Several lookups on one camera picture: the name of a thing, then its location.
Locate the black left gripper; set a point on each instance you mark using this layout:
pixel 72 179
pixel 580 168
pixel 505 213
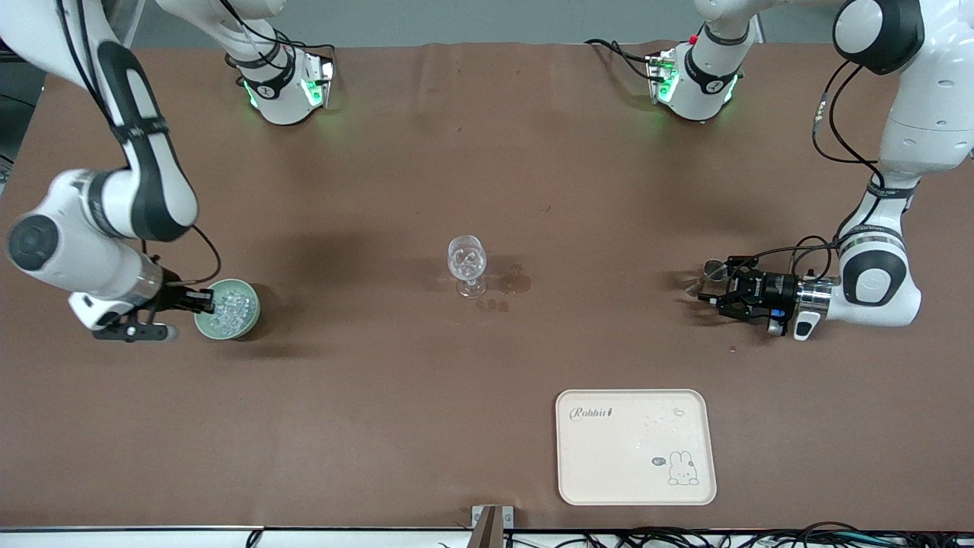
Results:
pixel 770 288

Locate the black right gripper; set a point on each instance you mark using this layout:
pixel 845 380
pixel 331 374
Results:
pixel 174 295

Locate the silver metal jigger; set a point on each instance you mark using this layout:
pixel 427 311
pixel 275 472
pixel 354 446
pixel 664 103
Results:
pixel 714 268

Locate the clear ice cubes pile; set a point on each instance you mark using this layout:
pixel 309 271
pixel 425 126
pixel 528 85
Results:
pixel 234 312

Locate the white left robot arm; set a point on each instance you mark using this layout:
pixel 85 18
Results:
pixel 913 114

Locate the clear wine glass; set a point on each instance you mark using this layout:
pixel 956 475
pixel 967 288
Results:
pixel 466 262

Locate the green ceramic bowl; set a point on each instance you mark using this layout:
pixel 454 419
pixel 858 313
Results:
pixel 247 316

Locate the cream rabbit print tray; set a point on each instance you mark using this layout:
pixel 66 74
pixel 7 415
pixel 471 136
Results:
pixel 635 449

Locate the brown table cover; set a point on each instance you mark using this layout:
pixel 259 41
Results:
pixel 380 396

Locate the metal table edge bracket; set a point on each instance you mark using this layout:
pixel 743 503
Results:
pixel 491 521

